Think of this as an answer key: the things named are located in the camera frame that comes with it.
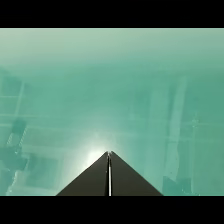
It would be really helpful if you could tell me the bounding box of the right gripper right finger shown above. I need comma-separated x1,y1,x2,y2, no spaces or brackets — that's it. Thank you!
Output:
109,150,164,197

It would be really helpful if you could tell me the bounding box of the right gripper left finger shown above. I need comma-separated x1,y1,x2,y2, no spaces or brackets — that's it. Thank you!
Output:
56,150,110,197

